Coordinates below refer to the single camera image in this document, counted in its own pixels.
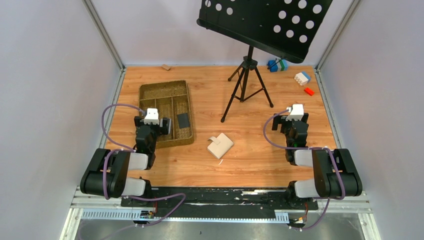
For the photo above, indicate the small wooden block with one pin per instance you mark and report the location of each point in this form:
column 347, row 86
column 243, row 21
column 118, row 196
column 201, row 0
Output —
column 166, row 67

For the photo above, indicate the black card in tray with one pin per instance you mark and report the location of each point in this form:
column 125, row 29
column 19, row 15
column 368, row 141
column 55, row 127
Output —
column 183, row 120

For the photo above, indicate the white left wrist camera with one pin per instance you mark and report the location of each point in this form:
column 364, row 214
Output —
column 151, row 117

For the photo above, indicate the white blue toy block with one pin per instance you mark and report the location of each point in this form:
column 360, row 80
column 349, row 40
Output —
column 302, row 78

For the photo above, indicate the beige leather card holder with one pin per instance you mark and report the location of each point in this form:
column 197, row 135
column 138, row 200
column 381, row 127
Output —
column 219, row 145

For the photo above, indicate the woven straw divided tray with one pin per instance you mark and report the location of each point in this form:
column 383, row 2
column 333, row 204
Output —
column 170, row 98

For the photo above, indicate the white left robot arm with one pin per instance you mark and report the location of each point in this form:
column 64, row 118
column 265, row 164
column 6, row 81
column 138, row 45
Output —
column 107, row 171

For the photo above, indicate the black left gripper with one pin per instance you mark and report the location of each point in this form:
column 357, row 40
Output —
column 162, row 130

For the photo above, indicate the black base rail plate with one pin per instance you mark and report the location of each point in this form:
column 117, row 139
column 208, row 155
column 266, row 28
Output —
column 273, row 198

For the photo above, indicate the black music stand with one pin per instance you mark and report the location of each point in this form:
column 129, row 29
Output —
column 282, row 28

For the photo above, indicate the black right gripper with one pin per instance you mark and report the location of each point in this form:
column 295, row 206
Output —
column 280, row 119

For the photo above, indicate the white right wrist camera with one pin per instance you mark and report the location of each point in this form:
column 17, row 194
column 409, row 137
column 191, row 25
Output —
column 296, row 112

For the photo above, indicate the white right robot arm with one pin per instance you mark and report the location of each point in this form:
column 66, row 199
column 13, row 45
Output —
column 334, row 173

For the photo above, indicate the red toy block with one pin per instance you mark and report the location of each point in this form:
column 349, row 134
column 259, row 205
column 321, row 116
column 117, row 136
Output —
column 309, row 91

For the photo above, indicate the blue green toy block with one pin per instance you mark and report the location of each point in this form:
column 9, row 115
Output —
column 277, row 65

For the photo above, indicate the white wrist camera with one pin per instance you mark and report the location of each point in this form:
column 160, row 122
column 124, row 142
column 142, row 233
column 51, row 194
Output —
column 151, row 117
column 296, row 112

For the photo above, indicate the white slotted cable duct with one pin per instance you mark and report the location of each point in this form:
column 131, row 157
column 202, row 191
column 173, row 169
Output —
column 142, row 215

